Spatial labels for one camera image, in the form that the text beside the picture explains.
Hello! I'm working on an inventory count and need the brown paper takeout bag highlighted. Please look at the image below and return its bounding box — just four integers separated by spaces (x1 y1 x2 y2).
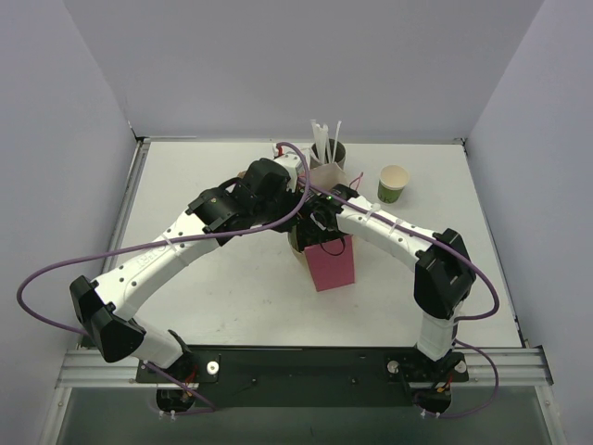
287 161 365 293

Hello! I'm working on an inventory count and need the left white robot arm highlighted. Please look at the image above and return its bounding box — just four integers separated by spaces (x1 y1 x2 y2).
69 154 305 382

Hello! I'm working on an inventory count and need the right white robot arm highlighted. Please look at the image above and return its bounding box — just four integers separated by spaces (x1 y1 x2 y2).
303 184 476 362

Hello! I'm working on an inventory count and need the green paper coffee cup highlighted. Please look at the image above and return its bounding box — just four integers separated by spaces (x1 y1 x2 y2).
377 165 410 204

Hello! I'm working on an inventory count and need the grey cylindrical straw holder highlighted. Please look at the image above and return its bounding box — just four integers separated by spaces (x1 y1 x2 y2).
309 139 347 169

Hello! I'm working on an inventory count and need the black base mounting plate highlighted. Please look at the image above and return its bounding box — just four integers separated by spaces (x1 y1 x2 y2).
134 344 470 409

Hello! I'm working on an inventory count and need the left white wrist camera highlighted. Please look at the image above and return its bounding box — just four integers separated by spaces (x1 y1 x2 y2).
272 145 310 192

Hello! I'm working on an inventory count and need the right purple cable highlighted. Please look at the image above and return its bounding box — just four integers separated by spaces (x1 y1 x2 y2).
305 180 501 420

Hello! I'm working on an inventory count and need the aluminium frame rail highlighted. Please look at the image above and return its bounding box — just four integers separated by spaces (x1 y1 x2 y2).
57 346 553 388

